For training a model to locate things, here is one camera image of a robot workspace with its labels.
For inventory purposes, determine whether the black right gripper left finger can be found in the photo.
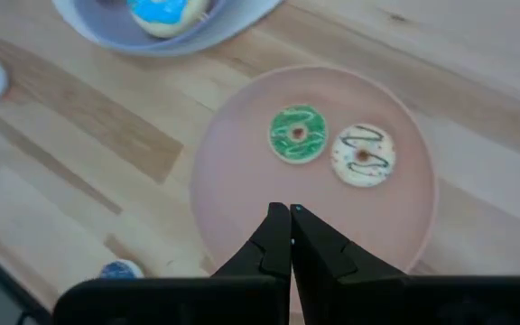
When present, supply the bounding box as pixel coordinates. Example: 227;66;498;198
51;202;292;325

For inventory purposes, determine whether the small white chocolate-drizzled donut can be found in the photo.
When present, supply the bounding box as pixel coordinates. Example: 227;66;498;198
330;124;397;189

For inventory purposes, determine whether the lavender purple plate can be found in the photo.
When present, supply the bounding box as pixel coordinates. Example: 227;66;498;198
51;0;284;59

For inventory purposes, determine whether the blue sprinkled cookie upper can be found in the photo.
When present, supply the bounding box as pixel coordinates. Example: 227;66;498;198
98;259;145;280

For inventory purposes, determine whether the pink plate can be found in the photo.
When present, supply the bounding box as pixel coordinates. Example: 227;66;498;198
189;65;439;317

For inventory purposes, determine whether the small green frosted donut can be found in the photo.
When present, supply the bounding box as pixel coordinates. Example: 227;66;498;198
267;104;329;165

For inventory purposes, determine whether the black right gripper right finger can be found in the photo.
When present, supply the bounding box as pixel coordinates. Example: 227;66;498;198
290;203;520;325

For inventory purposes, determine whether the large blue drizzled donut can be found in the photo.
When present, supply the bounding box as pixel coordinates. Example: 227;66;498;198
126;0;211;40

